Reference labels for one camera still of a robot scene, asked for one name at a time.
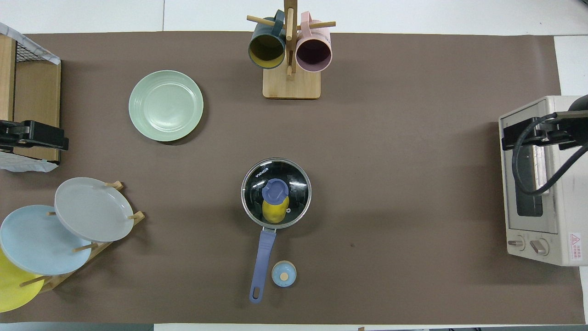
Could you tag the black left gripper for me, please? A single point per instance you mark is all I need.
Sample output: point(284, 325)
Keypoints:
point(9, 138)

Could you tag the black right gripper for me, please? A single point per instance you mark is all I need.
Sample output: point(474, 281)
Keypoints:
point(572, 131)

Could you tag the glass lid with blue knob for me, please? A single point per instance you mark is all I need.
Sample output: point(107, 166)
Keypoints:
point(257, 184)

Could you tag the yellow potato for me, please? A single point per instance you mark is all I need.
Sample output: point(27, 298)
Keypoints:
point(275, 212)

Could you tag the grey plate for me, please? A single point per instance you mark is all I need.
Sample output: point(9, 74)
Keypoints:
point(92, 209)

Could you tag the light blue plate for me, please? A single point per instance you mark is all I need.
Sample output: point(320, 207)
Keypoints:
point(36, 243)

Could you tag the green plate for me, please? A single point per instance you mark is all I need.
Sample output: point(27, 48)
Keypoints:
point(165, 105)

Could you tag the wooden plate rack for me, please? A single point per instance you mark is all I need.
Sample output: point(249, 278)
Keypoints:
point(59, 278)

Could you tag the yellow plate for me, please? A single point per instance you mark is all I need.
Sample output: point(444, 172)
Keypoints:
point(11, 289)

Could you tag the crumpled white cloth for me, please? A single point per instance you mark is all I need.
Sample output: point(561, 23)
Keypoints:
point(23, 165)

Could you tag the beige toaster oven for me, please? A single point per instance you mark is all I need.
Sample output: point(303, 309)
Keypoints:
point(565, 207)

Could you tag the marbled white paper sheet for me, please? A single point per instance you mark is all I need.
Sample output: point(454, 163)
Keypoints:
point(9, 31)

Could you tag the brown table mat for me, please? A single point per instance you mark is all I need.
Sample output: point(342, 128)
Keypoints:
point(390, 184)

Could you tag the pink mug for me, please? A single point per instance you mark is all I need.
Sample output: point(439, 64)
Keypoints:
point(313, 53)

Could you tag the dark blue mug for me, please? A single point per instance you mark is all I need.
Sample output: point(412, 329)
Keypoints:
point(266, 50)

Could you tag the wooden mug rack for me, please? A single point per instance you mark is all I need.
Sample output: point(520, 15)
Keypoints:
point(291, 87)

